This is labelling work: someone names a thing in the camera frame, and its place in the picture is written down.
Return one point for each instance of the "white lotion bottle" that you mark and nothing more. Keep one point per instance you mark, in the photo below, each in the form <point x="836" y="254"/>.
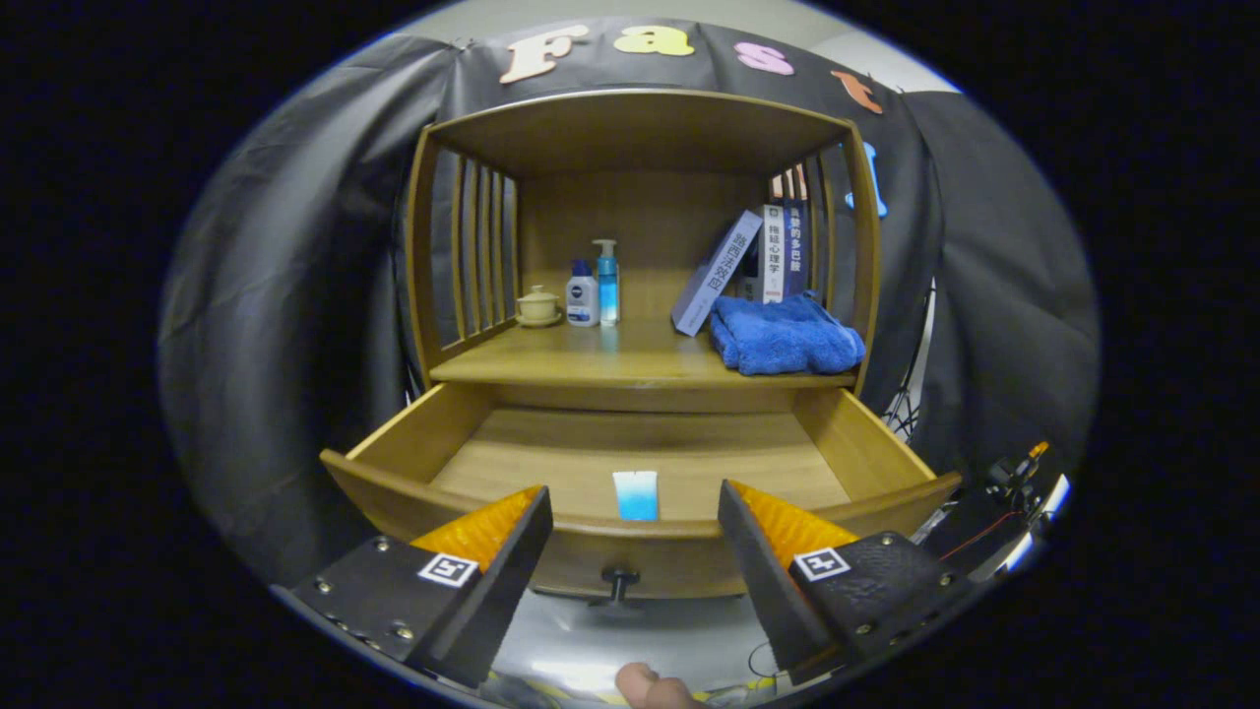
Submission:
<point x="582" y="300"/>

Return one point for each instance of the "wooden countertop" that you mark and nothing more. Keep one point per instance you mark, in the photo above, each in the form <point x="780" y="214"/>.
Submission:
<point x="630" y="359"/>

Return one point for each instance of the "black tripod stand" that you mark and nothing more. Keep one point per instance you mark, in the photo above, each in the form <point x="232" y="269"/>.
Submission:
<point x="904" y="414"/>

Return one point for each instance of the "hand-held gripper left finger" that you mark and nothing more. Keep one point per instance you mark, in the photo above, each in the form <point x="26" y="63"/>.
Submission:
<point x="502" y="591"/>

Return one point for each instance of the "wooden cabinet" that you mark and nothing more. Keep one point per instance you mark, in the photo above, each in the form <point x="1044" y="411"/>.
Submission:
<point x="640" y="128"/>

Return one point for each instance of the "black backdrop cloth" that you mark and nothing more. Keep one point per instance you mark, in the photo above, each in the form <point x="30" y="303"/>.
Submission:
<point x="295" y="295"/>

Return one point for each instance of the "white spine book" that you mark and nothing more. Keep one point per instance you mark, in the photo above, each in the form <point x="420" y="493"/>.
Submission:
<point x="774" y="256"/>

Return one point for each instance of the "blue pump bottle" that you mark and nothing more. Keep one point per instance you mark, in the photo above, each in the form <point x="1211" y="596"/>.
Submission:
<point x="608" y="286"/>

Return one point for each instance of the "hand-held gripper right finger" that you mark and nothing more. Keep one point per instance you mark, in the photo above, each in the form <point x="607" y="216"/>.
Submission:
<point x="763" y="581"/>

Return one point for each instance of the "grey leaning book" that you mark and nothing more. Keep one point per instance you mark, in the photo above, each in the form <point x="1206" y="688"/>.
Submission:
<point x="714" y="276"/>

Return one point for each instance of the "dark blue spine book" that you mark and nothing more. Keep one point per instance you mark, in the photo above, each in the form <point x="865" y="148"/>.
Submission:
<point x="796" y="246"/>

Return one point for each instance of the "black device with orange tip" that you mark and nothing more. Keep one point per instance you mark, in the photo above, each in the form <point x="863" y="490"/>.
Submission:
<point x="984" y="532"/>

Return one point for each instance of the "blue folded towel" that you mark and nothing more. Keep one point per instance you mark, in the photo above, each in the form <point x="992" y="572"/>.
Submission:
<point x="787" y="340"/>

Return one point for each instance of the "beige lidded cup with saucer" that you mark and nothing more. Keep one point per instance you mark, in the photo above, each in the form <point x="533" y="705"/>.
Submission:
<point x="537" y="306"/>

